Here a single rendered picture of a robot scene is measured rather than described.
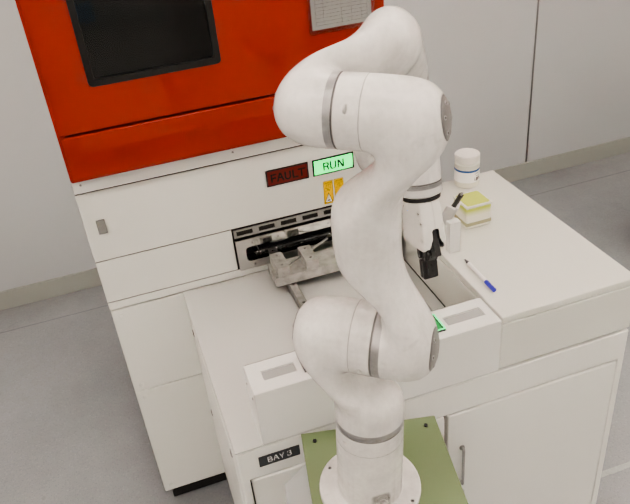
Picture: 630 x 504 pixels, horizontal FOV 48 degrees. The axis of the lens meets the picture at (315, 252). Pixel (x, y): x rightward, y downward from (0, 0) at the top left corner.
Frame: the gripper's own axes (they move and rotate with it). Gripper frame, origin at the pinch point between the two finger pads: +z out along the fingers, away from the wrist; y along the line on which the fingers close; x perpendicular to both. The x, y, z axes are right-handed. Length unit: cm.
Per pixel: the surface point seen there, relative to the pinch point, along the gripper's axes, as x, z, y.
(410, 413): -6.7, 34.2, -3.0
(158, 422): -62, 59, -72
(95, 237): -64, -6, -58
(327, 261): -7, 13, -50
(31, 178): -93, 4, -212
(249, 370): -38.9, 14.5, -6.3
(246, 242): -26, 6, -60
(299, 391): -30.8, 18.5, 0.4
